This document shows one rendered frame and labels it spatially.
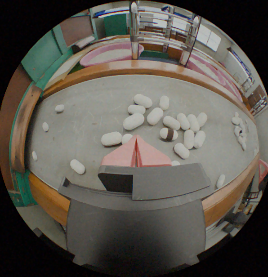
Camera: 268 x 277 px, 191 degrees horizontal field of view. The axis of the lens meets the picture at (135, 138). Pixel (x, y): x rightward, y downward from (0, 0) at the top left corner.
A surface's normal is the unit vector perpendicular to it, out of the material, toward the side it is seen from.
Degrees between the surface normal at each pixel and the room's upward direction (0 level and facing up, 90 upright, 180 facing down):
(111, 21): 90
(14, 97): 90
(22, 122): 66
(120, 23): 90
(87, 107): 0
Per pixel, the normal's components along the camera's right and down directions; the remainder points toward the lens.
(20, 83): 1.00, 0.01
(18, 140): 0.92, -0.09
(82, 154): 0.00, -0.24
